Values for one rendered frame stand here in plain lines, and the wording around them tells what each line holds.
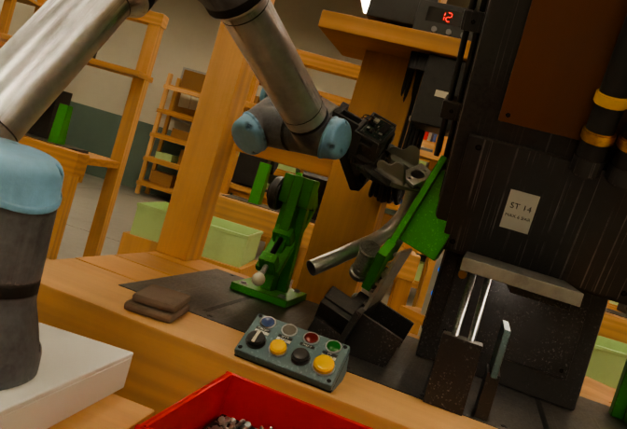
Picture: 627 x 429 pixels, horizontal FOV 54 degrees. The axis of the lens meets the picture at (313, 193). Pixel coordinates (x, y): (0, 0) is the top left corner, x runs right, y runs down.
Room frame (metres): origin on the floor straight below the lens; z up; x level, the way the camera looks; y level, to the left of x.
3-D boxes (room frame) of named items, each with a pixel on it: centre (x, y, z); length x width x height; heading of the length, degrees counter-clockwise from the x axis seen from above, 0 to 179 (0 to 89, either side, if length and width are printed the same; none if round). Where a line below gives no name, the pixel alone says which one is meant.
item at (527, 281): (1.02, -0.35, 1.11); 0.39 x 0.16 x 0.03; 165
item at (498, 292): (1.24, -0.44, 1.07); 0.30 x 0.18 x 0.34; 75
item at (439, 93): (1.37, -0.25, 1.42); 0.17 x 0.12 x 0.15; 75
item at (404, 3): (1.42, -0.08, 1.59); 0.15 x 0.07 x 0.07; 75
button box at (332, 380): (0.90, -0.04, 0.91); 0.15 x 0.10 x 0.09; 75
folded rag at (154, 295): (0.99, 0.19, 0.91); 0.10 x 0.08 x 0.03; 175
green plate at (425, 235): (1.10, -0.21, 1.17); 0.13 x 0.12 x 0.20; 75
